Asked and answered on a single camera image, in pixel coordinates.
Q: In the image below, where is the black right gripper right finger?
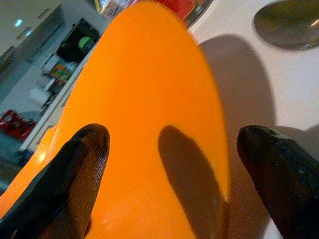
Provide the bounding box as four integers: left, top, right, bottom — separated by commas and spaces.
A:
236, 125, 319, 239

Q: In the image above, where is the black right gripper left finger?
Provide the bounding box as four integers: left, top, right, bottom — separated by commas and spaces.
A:
0, 123, 111, 239

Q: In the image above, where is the orange plastic plate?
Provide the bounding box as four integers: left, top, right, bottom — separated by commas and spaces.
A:
0, 0, 231, 239

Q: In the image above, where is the red box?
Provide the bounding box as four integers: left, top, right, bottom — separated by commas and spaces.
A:
0, 109, 35, 141

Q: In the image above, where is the white shelf unit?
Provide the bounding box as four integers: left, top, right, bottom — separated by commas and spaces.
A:
18, 17, 110, 152

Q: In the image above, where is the green round object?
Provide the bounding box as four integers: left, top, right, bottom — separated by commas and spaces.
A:
78, 36, 92, 50

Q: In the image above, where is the dark round bowl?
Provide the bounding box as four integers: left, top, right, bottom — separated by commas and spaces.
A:
253, 0, 319, 50

